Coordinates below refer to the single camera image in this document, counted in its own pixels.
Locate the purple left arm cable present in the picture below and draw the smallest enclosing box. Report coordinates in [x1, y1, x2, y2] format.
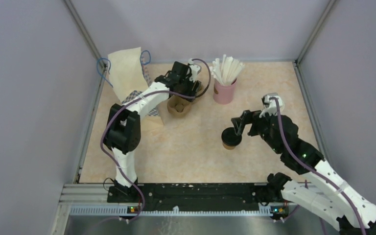
[99, 58, 212, 224]

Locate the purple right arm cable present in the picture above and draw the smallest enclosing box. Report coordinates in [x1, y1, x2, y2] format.
[269, 96, 367, 235]

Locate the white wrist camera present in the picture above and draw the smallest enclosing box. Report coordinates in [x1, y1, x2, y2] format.
[259, 93, 285, 118]
[188, 58, 202, 82]

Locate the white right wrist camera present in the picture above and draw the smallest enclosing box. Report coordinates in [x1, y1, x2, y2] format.
[259, 93, 285, 118]

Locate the blue checkered paper bag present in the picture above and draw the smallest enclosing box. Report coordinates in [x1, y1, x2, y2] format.
[93, 47, 153, 132]

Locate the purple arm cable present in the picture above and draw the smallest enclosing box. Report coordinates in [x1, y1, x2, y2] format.
[99, 58, 212, 224]
[269, 96, 367, 235]

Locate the bundle of white straws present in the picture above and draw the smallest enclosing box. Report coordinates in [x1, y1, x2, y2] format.
[210, 54, 245, 86]

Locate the pink straw holder cup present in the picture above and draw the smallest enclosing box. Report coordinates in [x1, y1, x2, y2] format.
[213, 79, 237, 105]

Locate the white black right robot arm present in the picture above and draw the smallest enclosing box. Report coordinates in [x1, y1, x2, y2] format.
[230, 110, 376, 235]

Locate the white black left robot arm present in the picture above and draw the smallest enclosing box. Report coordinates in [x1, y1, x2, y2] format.
[100, 59, 202, 202]

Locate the single brown paper cup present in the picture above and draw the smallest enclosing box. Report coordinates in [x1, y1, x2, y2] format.
[223, 142, 237, 150]

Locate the black plastic cup lid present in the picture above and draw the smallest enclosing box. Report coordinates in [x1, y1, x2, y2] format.
[221, 127, 242, 146]

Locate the brown pulp cup carrier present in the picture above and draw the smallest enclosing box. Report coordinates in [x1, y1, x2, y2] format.
[167, 95, 200, 118]

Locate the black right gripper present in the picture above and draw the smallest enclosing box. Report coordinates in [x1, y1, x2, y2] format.
[232, 106, 282, 154]

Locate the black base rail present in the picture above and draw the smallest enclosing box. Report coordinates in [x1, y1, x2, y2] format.
[107, 183, 292, 219]

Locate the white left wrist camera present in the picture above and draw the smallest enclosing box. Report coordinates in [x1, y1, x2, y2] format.
[188, 58, 202, 82]

